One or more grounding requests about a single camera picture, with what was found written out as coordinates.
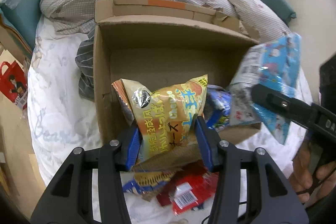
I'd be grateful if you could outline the white pink snack bag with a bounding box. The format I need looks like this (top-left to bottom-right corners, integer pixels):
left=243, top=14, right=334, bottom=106
left=229, top=33, right=301, bottom=144

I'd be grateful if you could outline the white floral bed sheet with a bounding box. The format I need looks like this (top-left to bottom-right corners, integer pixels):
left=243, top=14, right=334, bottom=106
left=27, top=16, right=306, bottom=223

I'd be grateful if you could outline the red snack bag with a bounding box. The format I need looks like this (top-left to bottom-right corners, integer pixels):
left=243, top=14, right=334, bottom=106
left=156, top=161, right=219, bottom=215

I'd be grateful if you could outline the red paper shopping bag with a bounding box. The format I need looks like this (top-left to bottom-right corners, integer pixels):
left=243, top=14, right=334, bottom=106
left=1, top=61, right=28, bottom=110

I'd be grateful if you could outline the blue yellow snack bag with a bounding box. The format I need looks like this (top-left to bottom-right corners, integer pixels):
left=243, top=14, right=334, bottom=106
left=122, top=169, right=179, bottom=201

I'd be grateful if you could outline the yellow cheese ball snack bag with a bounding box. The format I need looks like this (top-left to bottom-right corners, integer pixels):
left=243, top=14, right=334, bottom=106
left=112, top=75, right=208, bottom=163

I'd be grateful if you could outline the person's right hand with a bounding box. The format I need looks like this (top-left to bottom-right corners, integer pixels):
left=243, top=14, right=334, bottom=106
left=288, top=141, right=335, bottom=205

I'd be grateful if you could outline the dark striped garment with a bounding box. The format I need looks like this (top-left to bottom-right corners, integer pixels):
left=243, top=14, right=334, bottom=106
left=75, top=29, right=95, bottom=102

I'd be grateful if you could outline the brown cardboard box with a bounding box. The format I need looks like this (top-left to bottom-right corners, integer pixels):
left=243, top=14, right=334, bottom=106
left=93, top=0, right=259, bottom=143

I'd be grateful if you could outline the blue white snack bag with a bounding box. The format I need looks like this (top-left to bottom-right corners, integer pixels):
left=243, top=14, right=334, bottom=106
left=203, top=85, right=231, bottom=132

